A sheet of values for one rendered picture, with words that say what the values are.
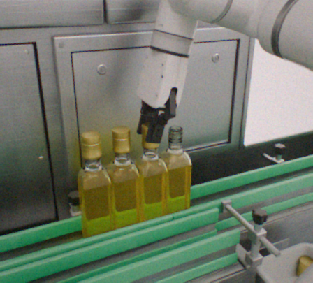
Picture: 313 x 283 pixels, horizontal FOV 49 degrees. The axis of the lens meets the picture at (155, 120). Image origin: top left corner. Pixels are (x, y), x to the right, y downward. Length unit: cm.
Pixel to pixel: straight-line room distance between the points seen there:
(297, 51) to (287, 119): 66
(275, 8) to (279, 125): 65
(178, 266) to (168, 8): 46
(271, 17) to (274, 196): 55
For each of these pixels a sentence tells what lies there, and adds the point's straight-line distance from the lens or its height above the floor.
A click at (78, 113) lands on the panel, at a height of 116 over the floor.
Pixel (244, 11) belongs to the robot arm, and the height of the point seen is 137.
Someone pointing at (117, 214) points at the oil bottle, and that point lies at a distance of 70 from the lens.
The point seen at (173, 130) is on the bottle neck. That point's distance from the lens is 69.
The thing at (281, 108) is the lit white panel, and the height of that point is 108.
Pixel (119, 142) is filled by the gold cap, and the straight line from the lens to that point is 64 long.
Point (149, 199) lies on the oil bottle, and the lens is 71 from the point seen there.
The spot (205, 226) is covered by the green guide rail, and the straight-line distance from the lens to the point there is 78.
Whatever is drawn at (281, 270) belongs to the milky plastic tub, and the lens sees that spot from 92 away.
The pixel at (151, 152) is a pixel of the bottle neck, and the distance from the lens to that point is 67.
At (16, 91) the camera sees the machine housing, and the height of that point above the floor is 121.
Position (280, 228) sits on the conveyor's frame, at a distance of 95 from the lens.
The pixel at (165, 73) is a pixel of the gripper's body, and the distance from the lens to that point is 59.
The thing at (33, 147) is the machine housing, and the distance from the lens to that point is 80.
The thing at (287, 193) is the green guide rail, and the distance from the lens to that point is 93.
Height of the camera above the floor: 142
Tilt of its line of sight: 22 degrees down
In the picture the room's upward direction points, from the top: straight up
